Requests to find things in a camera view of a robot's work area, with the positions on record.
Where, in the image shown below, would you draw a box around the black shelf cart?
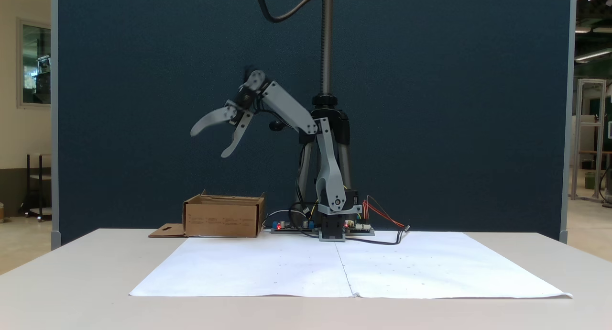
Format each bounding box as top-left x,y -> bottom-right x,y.
19,153 -> 52,222

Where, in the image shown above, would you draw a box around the black cable on table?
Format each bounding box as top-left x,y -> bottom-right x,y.
344,226 -> 411,245

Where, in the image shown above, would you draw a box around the black tripod with metal pole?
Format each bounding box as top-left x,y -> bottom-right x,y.
269,0 -> 353,227

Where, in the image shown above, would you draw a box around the aluminium profile frame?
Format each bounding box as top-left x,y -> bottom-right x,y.
571,78 -> 607,202

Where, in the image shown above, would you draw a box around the thick black hanging cable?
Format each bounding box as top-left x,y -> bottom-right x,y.
252,0 -> 331,23

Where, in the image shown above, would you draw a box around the brown cardboard box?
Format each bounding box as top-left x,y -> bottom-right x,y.
148,190 -> 266,238

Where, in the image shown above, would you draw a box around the circuit board with white connectors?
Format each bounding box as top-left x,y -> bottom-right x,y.
345,220 -> 375,236

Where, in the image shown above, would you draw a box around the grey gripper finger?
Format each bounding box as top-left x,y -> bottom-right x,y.
190,105 -> 238,137
220,111 -> 254,159

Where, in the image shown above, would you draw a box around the fluorescent ceiling light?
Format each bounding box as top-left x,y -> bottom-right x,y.
575,48 -> 612,63

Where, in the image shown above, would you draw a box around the framed wall window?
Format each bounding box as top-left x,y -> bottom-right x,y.
17,18 -> 52,110

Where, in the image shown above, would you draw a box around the white paper sheet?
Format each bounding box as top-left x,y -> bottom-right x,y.
129,232 -> 573,299

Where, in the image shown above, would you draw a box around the black servo wire bundle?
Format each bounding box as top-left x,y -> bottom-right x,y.
289,201 -> 320,234

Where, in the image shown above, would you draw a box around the dark blue partition panel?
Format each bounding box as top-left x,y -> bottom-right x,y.
50,0 -> 578,250

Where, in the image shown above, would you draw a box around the orange red wires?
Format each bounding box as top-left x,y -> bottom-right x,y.
362,195 -> 406,228

